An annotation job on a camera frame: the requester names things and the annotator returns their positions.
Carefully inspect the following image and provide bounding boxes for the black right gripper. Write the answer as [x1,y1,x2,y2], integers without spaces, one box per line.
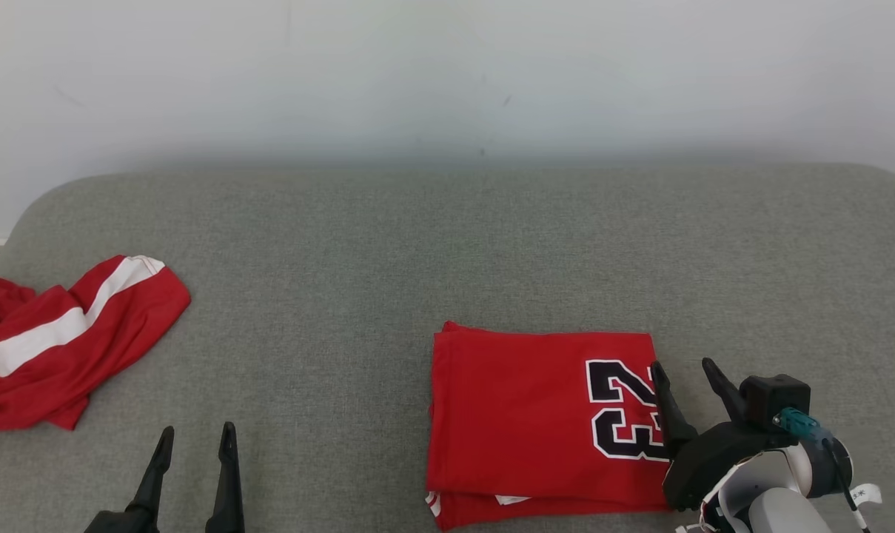
[650,358,797,513]

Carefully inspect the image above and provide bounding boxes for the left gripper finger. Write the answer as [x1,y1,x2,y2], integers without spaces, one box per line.
[204,422,246,533]
[125,426,175,533]

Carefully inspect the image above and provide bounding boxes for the red shorts with white stripe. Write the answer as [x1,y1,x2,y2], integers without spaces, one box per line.
[0,255,192,432]

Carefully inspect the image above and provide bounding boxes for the red basketball jersey number 23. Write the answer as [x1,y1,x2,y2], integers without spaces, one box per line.
[425,321,674,532]

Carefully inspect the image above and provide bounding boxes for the teal plug right camera cable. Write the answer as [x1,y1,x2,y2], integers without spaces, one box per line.
[771,407,874,533]

